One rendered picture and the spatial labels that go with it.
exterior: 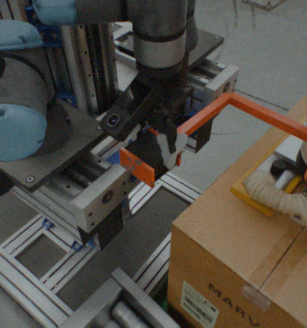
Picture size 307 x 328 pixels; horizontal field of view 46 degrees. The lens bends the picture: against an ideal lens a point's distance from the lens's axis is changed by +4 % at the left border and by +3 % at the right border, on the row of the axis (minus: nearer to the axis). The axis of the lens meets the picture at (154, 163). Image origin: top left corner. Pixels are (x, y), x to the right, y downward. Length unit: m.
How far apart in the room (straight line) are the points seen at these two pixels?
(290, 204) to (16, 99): 0.49
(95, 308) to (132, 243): 0.57
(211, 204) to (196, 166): 1.36
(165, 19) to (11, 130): 0.26
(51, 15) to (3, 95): 0.13
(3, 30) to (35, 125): 0.20
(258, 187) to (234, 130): 1.69
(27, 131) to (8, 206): 1.27
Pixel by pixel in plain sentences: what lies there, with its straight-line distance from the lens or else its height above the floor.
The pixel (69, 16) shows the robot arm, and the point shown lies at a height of 1.36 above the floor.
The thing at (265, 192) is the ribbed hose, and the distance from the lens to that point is 0.71.
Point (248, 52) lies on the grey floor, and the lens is 3.20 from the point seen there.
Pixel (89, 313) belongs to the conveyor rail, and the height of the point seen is 0.59.
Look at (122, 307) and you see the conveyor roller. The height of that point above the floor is 0.55.
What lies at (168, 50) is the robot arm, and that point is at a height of 1.31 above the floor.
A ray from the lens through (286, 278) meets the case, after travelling 0.72.
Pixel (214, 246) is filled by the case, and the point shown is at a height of 0.95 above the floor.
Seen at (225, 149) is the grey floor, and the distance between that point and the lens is 2.25.
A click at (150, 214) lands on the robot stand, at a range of 1.64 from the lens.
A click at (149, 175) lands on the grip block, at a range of 0.63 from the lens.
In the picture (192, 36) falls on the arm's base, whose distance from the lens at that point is 1.05.
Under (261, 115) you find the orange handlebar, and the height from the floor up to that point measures 1.08.
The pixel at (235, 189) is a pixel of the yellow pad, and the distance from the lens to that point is 0.78.
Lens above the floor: 1.56
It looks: 47 degrees down
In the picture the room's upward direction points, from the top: straight up
